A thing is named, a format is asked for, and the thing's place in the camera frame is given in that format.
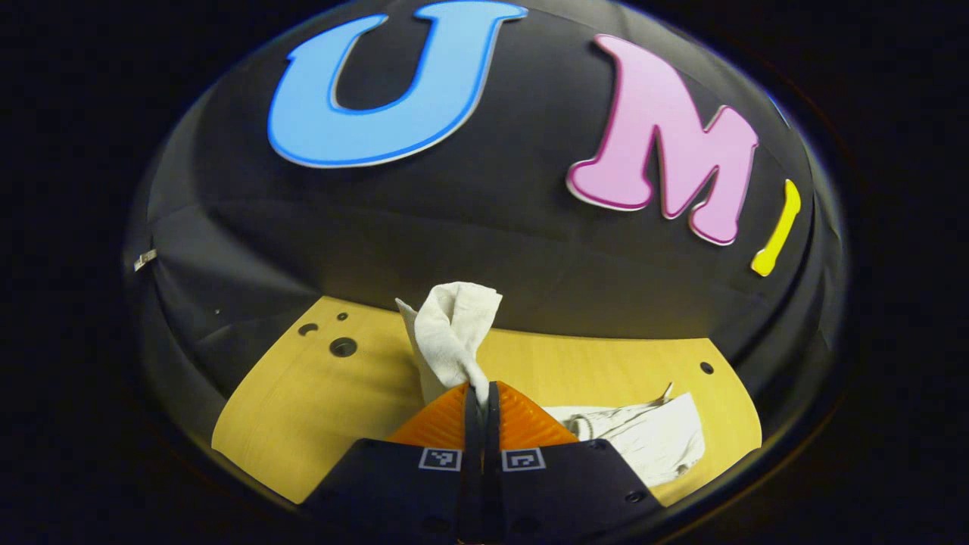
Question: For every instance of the black backdrop cloth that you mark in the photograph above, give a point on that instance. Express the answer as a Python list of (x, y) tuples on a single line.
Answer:
[(454, 227)]

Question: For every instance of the white jeans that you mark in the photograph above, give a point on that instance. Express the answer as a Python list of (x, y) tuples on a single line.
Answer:
[(454, 333)]

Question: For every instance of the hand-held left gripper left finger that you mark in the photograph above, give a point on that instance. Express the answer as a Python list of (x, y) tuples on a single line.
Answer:
[(394, 492)]

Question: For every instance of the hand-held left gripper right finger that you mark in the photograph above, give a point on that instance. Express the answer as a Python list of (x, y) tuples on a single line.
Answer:
[(568, 492)]

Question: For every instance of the white backdrop clip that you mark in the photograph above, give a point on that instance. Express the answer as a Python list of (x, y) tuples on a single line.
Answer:
[(144, 260)]

